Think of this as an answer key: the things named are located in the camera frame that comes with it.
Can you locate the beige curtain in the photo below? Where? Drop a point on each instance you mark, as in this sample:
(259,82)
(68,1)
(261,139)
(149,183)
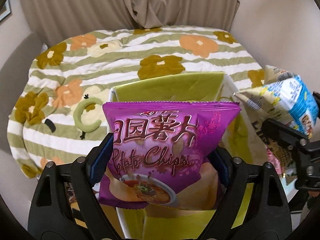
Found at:
(56,20)

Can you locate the floral striped duvet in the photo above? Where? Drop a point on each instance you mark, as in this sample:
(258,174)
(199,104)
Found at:
(43,127)

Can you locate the framed houses picture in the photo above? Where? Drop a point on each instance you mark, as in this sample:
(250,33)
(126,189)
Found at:
(5,10)

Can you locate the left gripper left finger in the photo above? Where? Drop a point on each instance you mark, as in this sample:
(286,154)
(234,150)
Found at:
(64,205)

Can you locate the purple potato chips bag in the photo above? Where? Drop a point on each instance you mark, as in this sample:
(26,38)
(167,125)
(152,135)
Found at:
(160,153)

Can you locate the grey headboard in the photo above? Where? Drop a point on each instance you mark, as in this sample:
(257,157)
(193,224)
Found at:
(14,77)

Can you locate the blue white snack bag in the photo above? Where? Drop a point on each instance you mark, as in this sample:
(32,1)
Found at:
(280,95)

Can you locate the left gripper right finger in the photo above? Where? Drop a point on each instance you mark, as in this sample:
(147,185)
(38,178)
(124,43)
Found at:
(254,205)

